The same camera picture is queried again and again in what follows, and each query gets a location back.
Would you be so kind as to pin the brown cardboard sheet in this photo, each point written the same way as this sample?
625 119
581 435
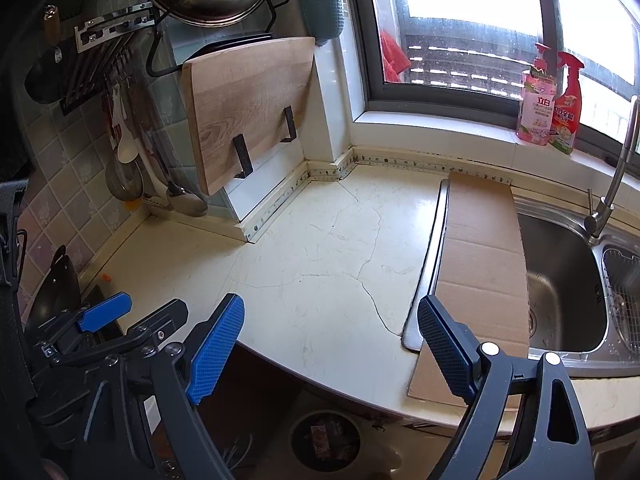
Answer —
480 260

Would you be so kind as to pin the steel strainer basket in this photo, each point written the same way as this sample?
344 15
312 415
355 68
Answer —
625 300

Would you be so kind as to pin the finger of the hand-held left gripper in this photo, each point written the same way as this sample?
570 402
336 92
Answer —
160 320
107 307

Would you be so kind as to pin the black wok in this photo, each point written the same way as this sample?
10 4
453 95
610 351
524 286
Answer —
55 290

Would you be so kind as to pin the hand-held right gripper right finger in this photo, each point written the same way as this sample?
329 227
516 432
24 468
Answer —
442 345

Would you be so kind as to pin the red cloth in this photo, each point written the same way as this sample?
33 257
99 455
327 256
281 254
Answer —
395 60

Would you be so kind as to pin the steel knife rack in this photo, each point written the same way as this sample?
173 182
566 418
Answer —
110 25

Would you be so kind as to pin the dark window frame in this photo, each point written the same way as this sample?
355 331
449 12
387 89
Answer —
370 60

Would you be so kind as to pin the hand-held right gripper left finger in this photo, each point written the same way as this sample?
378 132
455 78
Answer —
215 350

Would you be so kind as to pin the pink soap bottle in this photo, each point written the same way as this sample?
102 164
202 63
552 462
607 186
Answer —
537 110

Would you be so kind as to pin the steel skimmer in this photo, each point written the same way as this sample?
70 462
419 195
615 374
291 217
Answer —
125 180

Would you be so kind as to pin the black metal bracket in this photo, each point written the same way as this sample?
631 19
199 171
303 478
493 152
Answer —
242 157
291 125

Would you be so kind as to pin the dark round trash bin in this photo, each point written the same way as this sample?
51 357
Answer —
297 440

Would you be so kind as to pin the white rice paddle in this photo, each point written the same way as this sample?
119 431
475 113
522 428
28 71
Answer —
127 140

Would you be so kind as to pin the blue utensil holder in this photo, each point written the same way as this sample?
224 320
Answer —
322 17

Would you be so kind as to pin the wooden cutting board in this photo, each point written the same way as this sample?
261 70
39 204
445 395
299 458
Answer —
240 110

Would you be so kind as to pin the steel sink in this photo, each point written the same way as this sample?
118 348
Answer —
560 285

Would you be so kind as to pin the steel faucet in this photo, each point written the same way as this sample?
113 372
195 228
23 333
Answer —
597 220

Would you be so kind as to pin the red spray bottle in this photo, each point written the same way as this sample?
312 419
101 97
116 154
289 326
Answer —
567 120

